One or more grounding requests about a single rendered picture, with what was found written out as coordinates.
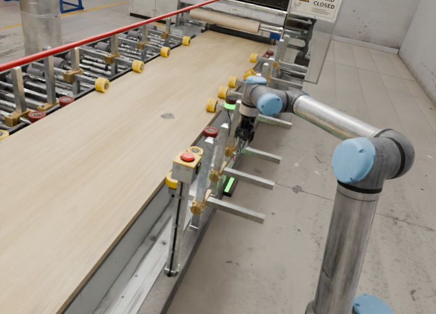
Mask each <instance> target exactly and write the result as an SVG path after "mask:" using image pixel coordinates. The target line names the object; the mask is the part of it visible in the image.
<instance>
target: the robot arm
mask: <svg viewBox="0 0 436 314"><path fill-rule="evenodd" d="M266 85H267V79H265V78H263V77H258V76H249V77H247V78H246V81H245V87H244V90H243V96H242V100H241V104H240V108H239V111H240V112H241V116H242V120H241V122H240V123H239V124H238V126H237V127H236V131H235V135H234V138H235V137H236V148H238V150H239V152H243V151H244V150H245V149H246V148H247V147H248V145H249V143H250V142H251V141H252V140H253V138H254V133H255V132H254V125H252V124H253V123H255V120H256V116H258V115H259V112H261V113H262V114H263V115H266V116H269V117H270V116H274V115H276V114H278V113H293V114H295V115H297V116H299V117H301V118H303V119H305V120H306V121H309V122H310V123H312V124H314V125H316V126H317V127H319V128H321V129H323V130H325V131H326V132H328V133H330V134H331V135H333V136H335V137H337V138H339V139H340V140H342V141H343V142H342V143H340V144H339V145H338V146H337V148H336V149H335V151H334V153H333V156H332V168H333V174H334V176H335V177H336V179H337V189H336V193H335V199H334V203H333V209H332V215H331V219H330V225H329V229H328V235H327V238H326V244H325V248H324V254H323V258H322V264H321V270H320V274H319V280H318V284H317V290H316V293H315V299H313V300H311V301H310V302H309V303H308V304H307V306H306V311H305V314H395V313H394V311H393V310H392V309H391V307H390V306H389V305H388V304H386V303H385V302H383V301H382V299H380V298H378V297H376V296H374V295H370V294H361V295H358V296H357V297H356V298H355V295H356V291H357V286H358V283H359V277H360V274H361V270H362V266H363V262H364V259H365V253H366V250H367V245H368V242H369V237H370V232H371V229H372V224H373V221H374V216H375V213H376V208H377V205H378V200H379V197H380V193H381V192H382V188H383V184H384V181H385V180H388V179H395V178H398V177H401V176H403V175H405V174H406V173H407V172H408V171H409V170H410V168H411V167H412V166H413V163H414V161H415V150H414V147H413V145H412V143H411V142H410V141H409V140H408V139H407V138H406V137H405V136H404V135H403V134H401V133H400V132H398V131H396V130H393V129H391V128H385V129H382V130H380V129H378V128H376V127H374V126H372V125H370V124H367V123H365V122H363V121H360V120H358V119H356V118H355V117H352V116H350V115H348V114H345V113H343V112H341V111H339V110H336V109H335V108H332V107H330V106H328V105H326V104H323V103H321V102H319V101H316V100H315V99H312V98H311V95H310V94H309V93H308V92H306V91H276V90H270V89H269V88H268V87H266ZM242 139H243V141H244V144H243V146H242V148H241V144H242Z"/></svg>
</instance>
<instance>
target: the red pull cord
mask: <svg viewBox="0 0 436 314"><path fill-rule="evenodd" d="M216 1H219V0H210V1H207V2H203V3H200V4H197V5H193V6H190V7H187V8H183V9H180V10H177V11H174V12H170V13H168V14H164V15H161V16H157V17H155V18H151V19H147V20H145V21H140V22H138V23H134V24H131V25H128V26H125V27H121V28H118V29H115V30H111V31H108V32H105V33H102V34H98V35H95V36H92V37H89V38H85V39H83V40H79V41H76V42H72V43H69V44H66V45H62V46H60V47H55V48H53V49H49V50H46V51H43V52H40V53H36V54H32V55H30V56H26V57H23V58H20V59H17V60H13V61H10V62H7V63H4V64H0V72H2V71H6V70H8V69H12V68H14V67H18V66H21V65H23V64H28V63H30V62H33V61H36V60H39V59H42V58H45V57H48V56H51V55H54V54H57V53H61V52H63V51H67V50H70V49H73V48H76V47H79V46H81V45H85V44H87V43H91V42H94V41H97V40H100V39H103V38H106V37H109V36H113V35H115V34H119V33H121V32H125V31H127V30H130V29H134V28H136V27H140V26H142V25H146V24H148V23H152V22H155V21H158V20H161V19H164V18H168V17H170V16H174V15H176V14H179V13H182V12H185V11H188V10H191V9H194V8H198V7H200V6H204V5H207V4H210V3H213V2H216Z"/></svg>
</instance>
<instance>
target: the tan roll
mask: <svg viewBox="0 0 436 314"><path fill-rule="evenodd" d="M185 13H188V14H189V16H190V18H193V19H197V20H201V21H206V22H209V23H214V24H218V25H222V26H225V27H231V28H234V29H239V30H244V31H247V32H252V33H256V34H258V33H259V30H262V31H265V32H271V33H274V34H279V35H281V33H282V32H281V31H277V30H272V29H267V28H264V27H260V22H257V21H252V20H249V19H244V18H239V17H235V16H230V15H227V14H222V13H218V12H213V11H210V10H205V9H201V8H194V9H191V10H188V11H185Z"/></svg>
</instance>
